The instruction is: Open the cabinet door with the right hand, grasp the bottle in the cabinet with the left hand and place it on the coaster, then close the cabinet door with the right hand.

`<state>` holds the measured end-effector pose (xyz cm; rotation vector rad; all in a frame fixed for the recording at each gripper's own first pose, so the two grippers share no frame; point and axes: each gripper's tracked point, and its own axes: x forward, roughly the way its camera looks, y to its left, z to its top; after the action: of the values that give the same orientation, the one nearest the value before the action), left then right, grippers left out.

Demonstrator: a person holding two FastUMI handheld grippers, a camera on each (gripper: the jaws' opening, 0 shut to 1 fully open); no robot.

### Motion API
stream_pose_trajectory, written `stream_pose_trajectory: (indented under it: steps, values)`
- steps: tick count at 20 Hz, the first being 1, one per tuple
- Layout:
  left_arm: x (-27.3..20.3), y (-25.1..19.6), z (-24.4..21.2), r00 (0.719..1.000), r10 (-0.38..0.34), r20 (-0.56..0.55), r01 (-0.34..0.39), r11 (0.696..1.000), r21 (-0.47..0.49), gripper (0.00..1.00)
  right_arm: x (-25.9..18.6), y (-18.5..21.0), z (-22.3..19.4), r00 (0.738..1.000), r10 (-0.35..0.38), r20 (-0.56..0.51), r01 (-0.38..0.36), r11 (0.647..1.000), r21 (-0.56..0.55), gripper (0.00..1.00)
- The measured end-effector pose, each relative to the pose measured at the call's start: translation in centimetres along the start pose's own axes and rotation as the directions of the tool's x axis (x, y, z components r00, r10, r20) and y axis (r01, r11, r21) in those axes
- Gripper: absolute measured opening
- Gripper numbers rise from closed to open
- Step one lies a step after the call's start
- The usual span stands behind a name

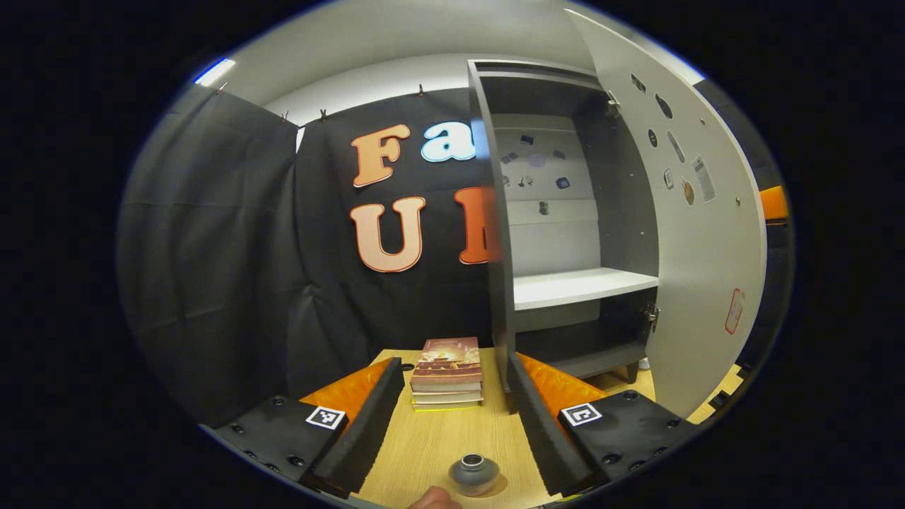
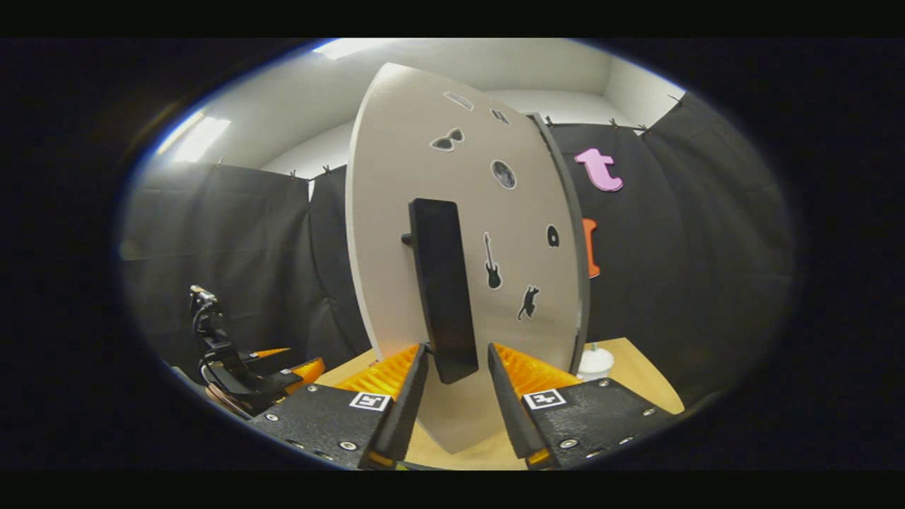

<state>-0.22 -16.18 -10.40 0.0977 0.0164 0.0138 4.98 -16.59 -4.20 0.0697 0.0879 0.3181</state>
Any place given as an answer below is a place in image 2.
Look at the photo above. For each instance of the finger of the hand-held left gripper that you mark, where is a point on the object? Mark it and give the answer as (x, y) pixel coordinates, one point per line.
(304, 369)
(269, 351)

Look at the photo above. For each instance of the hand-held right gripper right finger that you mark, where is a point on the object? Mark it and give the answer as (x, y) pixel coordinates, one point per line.
(505, 417)

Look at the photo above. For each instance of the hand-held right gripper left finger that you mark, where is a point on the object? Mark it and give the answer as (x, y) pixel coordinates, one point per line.
(410, 410)

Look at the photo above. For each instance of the grey cabinet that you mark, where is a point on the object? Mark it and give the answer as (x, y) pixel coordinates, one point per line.
(576, 247)

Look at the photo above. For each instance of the ceiling light strip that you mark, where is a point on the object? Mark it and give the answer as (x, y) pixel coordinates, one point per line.
(201, 138)

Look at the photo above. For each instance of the black backdrop cloth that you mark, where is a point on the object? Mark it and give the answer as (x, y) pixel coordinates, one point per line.
(707, 247)

